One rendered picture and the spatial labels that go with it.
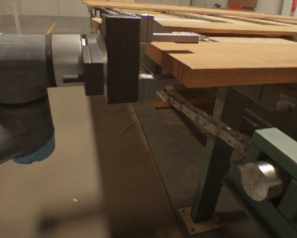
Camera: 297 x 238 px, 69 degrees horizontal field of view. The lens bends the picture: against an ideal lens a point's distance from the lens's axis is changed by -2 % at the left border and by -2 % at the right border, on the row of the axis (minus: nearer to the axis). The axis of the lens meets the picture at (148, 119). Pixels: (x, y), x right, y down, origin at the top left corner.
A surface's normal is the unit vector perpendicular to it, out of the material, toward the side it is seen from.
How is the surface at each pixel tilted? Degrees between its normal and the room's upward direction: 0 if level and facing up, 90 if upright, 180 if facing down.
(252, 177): 90
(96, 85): 90
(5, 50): 57
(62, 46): 44
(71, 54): 61
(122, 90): 90
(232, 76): 90
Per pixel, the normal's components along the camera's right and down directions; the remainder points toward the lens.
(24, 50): 0.28, -0.15
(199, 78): 0.30, 0.47
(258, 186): -0.96, 0.08
